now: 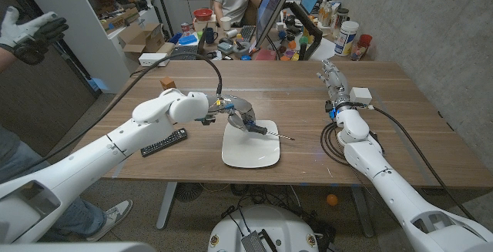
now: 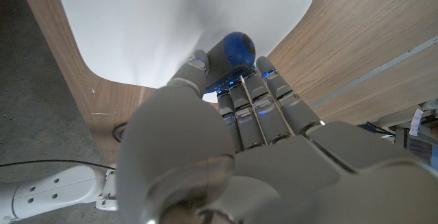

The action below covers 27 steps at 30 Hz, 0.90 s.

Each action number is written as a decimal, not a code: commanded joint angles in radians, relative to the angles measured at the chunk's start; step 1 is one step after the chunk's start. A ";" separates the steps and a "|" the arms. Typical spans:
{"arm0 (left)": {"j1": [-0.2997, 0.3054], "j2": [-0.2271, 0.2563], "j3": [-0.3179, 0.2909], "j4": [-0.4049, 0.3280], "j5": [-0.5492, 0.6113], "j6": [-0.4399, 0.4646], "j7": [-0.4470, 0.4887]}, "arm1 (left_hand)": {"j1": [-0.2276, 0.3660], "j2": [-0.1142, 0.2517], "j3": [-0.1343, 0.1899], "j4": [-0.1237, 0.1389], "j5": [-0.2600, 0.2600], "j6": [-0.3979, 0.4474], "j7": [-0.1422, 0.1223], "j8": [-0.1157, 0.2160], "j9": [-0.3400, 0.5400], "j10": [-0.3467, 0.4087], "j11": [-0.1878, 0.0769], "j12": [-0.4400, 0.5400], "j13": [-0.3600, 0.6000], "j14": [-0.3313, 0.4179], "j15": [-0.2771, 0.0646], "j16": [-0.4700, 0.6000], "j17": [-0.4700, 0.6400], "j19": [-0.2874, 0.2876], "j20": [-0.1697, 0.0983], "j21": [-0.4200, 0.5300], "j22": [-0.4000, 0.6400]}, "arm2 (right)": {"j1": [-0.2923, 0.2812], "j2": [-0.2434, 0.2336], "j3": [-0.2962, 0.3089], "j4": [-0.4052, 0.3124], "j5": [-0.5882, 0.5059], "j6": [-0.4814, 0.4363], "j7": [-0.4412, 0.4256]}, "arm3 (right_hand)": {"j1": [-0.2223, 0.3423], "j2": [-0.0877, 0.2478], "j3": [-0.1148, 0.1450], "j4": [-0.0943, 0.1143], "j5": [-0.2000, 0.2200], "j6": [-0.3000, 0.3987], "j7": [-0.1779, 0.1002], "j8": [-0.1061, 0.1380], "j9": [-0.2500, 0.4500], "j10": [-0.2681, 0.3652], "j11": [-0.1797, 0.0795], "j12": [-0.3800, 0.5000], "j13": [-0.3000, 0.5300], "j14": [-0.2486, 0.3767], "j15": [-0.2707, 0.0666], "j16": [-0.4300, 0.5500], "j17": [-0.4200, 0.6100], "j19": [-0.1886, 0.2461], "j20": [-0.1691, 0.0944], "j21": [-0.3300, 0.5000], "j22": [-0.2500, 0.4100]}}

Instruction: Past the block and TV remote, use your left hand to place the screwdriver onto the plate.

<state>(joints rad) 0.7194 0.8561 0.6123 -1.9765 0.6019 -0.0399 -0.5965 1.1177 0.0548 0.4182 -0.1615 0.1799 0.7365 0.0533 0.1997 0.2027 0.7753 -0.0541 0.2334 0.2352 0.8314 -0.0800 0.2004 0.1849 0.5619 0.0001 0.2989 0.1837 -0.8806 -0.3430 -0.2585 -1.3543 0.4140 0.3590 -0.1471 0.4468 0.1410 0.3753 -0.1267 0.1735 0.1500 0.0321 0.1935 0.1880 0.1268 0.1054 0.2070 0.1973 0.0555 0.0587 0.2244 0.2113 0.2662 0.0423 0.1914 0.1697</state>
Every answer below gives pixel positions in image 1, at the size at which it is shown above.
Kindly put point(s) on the white black gloved operator hand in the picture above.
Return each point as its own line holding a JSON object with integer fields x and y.
{"x": 29, "y": 32}

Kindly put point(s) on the black TV remote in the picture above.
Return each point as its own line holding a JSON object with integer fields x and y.
{"x": 163, "y": 143}

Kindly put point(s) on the orange ball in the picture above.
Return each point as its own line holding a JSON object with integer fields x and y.
{"x": 332, "y": 200}

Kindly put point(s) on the grey table leg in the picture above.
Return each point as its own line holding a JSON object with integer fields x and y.
{"x": 166, "y": 205}
{"x": 362, "y": 211}

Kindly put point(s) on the red bowl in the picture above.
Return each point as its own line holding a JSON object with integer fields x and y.
{"x": 202, "y": 14}

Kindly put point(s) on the seated person in grey shirt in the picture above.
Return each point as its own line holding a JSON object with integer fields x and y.
{"x": 231, "y": 1}

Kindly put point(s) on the operator bare forearm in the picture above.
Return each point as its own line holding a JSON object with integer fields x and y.
{"x": 4, "y": 61}

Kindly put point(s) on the jar with black lid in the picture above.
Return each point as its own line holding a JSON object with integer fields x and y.
{"x": 342, "y": 17}

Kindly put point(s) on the dark grey laptop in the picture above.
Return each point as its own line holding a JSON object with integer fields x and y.
{"x": 185, "y": 49}

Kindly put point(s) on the beige box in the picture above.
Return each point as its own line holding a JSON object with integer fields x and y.
{"x": 204, "y": 25}

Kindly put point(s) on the open cardboard box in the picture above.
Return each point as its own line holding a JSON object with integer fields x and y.
{"x": 140, "y": 38}

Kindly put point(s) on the tilted computer monitor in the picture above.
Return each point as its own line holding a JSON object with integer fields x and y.
{"x": 271, "y": 5}

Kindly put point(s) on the white paper cup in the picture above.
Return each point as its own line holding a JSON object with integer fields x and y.
{"x": 225, "y": 23}

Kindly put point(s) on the white tape roll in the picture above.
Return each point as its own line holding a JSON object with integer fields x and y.
{"x": 232, "y": 33}

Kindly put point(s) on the operator in grey shirt jeans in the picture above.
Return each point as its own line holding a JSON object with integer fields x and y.
{"x": 11, "y": 155}

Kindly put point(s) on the white square plate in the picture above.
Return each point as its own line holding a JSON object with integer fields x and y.
{"x": 250, "y": 152}

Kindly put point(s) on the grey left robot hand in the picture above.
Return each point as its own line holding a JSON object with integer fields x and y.
{"x": 239, "y": 107}

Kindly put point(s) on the pink red box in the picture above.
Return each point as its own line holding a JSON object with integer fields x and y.
{"x": 265, "y": 54}

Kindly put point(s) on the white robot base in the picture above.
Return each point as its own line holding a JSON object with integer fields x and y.
{"x": 285, "y": 229}

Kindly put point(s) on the white robot torso edge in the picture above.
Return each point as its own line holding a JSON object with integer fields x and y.
{"x": 77, "y": 248}

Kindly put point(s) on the blue plastic object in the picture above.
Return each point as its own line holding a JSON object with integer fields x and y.
{"x": 99, "y": 85}

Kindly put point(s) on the orange brown block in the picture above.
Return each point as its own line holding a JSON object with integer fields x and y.
{"x": 168, "y": 82}

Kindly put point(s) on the grey white sneaker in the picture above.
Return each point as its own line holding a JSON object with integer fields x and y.
{"x": 113, "y": 217}

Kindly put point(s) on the white power box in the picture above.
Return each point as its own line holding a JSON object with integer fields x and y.
{"x": 146, "y": 58}

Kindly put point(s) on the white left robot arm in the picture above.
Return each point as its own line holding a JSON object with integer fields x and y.
{"x": 77, "y": 163}

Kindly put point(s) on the white shelf unit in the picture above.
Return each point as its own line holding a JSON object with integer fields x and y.
{"x": 77, "y": 21}

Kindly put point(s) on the dark blue mug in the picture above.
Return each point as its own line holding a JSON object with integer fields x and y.
{"x": 209, "y": 35}

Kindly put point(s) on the black keyboard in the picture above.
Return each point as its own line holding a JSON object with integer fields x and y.
{"x": 247, "y": 33}

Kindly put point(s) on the white labelled canister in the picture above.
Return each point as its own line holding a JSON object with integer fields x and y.
{"x": 346, "y": 38}

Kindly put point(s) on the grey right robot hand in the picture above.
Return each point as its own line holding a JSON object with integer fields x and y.
{"x": 337, "y": 82}

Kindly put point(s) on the white cube box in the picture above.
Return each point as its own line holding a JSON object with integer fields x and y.
{"x": 361, "y": 95}

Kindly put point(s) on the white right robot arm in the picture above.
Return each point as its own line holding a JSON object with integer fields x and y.
{"x": 393, "y": 190}

